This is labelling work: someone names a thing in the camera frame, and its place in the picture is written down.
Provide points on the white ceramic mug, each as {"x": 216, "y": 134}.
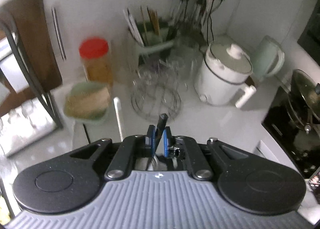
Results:
{"x": 158, "y": 163}

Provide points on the white electric cooker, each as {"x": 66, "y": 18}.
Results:
{"x": 222, "y": 74}

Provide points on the wire glass holder rack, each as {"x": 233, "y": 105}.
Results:
{"x": 156, "y": 90}

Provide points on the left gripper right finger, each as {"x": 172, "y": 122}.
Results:
{"x": 186, "y": 150}

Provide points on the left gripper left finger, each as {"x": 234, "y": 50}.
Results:
{"x": 130, "y": 149}

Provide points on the green electric kettle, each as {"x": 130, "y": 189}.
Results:
{"x": 267, "y": 59}

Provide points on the red-lid plastic jar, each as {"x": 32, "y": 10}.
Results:
{"x": 96, "y": 61}

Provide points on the black dish rack shelf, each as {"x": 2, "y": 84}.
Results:
{"x": 18, "y": 71}

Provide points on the white drip tray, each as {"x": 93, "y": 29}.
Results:
{"x": 25, "y": 125}

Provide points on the black induction stove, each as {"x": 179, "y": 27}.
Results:
{"x": 301, "y": 147}

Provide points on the white black chopstick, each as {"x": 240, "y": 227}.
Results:
{"x": 162, "y": 121}

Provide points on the green white utensil caddy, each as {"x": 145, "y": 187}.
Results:
{"x": 152, "y": 34}

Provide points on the green basket of sticks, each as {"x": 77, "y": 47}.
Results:
{"x": 88, "y": 102}

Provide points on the wok with glass lid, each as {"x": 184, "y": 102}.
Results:
{"x": 303, "y": 101}

